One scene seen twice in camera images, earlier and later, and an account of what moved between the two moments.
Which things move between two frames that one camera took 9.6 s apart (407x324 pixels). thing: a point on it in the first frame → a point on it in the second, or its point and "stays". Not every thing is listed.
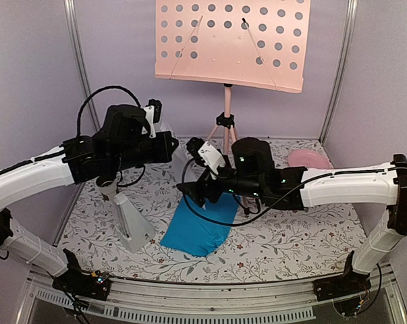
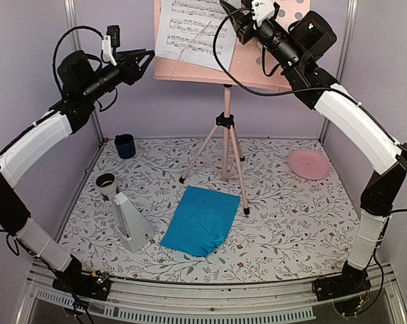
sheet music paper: [179, 155] → [186, 32]
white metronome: [132, 229] stays
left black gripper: [165, 150] → [129, 72]
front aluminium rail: [184, 303] stays
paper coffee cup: [106, 184] stays
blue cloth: [192, 235] stays
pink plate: [310, 158] stays
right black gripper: [197, 192] → [239, 19]
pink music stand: [256, 43] stays
